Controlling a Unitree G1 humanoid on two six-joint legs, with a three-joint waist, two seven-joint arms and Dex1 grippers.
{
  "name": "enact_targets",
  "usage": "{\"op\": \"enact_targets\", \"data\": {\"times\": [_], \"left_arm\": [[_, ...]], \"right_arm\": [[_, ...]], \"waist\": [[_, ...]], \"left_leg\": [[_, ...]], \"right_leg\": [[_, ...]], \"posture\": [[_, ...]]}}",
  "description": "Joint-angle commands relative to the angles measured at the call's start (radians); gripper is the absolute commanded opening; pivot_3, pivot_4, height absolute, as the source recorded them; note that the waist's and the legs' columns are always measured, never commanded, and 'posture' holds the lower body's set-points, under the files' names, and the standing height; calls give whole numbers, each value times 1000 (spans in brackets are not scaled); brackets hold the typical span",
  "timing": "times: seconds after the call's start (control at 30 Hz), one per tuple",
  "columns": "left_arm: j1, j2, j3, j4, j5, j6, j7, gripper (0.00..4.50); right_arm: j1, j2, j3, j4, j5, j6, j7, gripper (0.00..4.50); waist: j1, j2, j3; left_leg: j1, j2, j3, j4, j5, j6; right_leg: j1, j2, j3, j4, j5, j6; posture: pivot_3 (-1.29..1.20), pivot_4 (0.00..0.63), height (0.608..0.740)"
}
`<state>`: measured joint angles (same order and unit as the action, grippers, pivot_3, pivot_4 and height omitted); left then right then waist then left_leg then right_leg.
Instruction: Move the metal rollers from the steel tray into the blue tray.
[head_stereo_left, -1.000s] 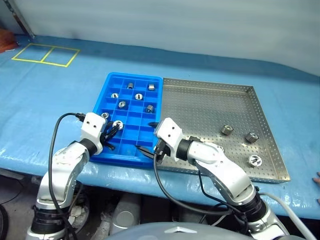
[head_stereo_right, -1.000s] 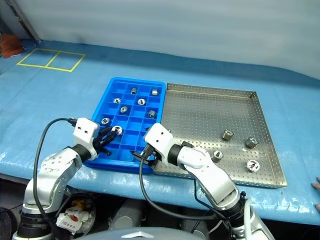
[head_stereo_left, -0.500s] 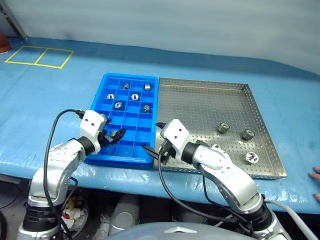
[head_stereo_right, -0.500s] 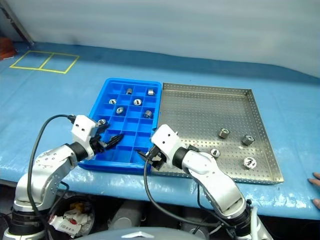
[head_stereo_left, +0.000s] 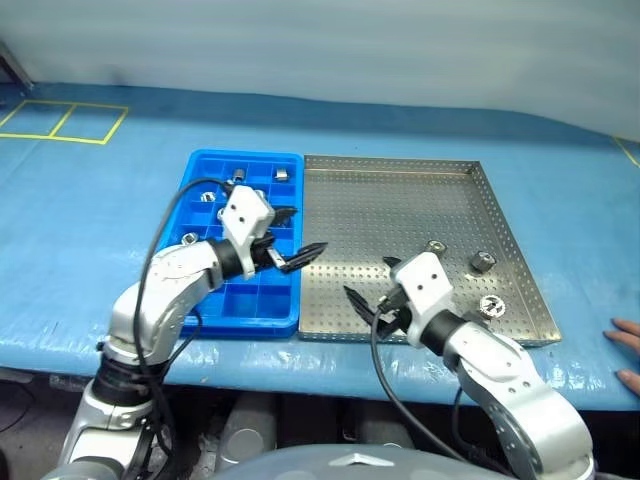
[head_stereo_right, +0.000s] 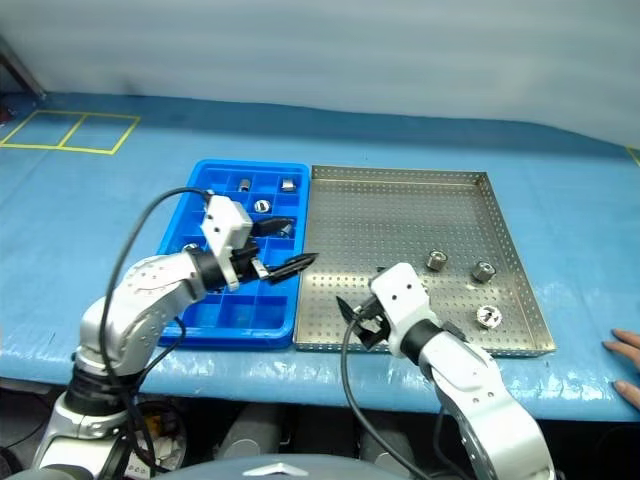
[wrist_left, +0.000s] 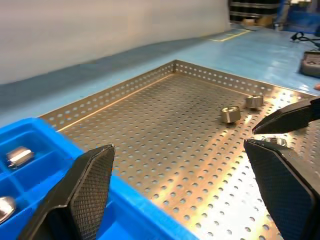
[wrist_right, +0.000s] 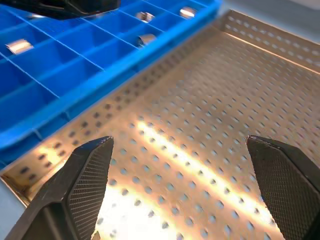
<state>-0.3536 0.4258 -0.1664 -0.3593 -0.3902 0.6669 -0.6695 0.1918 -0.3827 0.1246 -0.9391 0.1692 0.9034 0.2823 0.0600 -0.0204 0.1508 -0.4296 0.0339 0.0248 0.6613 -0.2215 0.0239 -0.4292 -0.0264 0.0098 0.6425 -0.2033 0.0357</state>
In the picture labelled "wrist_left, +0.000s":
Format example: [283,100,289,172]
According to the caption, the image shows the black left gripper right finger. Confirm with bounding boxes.
[243,138,320,240]

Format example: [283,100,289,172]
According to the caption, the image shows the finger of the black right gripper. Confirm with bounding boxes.
[251,95,320,136]

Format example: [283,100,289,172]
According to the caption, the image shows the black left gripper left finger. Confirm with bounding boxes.
[18,143,116,240]

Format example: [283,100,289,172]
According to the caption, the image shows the metal roller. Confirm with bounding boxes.
[261,136,288,148]
[6,146,35,170]
[0,195,17,224]

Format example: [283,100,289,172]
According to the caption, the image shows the metal nut farther back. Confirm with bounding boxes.
[244,94,265,110]

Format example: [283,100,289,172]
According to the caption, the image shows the metal nut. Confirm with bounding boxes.
[220,105,242,125]

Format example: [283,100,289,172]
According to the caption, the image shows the blue compartment tray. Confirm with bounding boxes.
[0,117,200,240]

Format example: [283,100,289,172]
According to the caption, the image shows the perforated steel tray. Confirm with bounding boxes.
[38,59,320,240]

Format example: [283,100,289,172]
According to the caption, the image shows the grey perforated device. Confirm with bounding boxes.
[299,50,320,79]

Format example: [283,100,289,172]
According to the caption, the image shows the black stacked crates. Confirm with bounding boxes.
[229,0,279,25]

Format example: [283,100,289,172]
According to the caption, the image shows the black cable on table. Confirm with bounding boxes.
[290,31,320,48]

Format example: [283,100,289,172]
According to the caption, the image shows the blue machine frame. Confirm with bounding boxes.
[276,0,320,33]

